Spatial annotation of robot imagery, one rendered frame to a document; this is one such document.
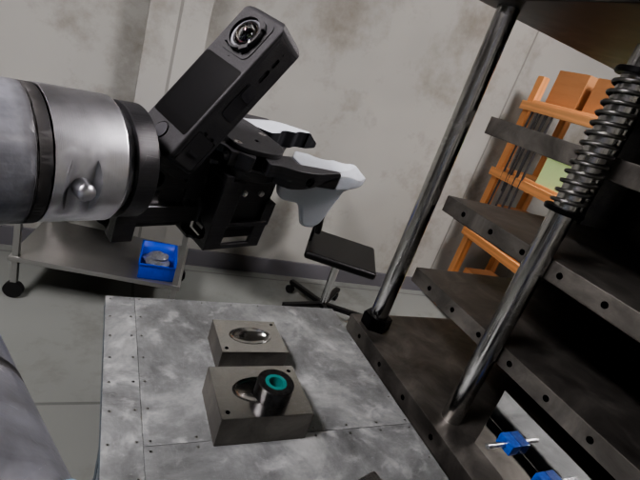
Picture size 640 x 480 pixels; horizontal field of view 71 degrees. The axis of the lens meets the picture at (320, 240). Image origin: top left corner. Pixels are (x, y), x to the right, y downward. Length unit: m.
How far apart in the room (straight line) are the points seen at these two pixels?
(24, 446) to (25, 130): 0.14
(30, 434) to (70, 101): 0.16
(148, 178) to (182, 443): 0.76
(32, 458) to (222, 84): 0.22
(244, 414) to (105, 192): 0.74
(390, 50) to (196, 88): 2.95
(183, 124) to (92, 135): 0.06
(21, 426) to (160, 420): 0.80
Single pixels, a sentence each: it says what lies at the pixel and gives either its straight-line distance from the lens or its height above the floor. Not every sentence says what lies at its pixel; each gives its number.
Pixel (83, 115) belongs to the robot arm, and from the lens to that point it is 0.27.
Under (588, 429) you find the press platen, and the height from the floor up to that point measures 1.03.
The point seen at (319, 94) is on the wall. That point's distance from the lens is 3.07.
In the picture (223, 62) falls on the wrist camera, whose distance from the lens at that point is 0.32.
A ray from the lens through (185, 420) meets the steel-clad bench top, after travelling 1.02.
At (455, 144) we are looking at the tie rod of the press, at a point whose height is 1.44.
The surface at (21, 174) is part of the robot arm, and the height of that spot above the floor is 1.44.
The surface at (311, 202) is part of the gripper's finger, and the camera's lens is 0.38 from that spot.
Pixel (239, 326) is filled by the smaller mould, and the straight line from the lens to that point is 1.20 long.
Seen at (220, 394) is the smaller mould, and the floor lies 0.87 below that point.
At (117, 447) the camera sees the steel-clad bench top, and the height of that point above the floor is 0.80.
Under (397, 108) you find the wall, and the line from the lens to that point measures 3.33.
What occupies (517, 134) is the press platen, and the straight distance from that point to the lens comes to 1.34.
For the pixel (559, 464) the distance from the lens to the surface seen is 1.18.
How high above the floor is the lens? 1.53
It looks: 20 degrees down
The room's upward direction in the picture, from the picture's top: 19 degrees clockwise
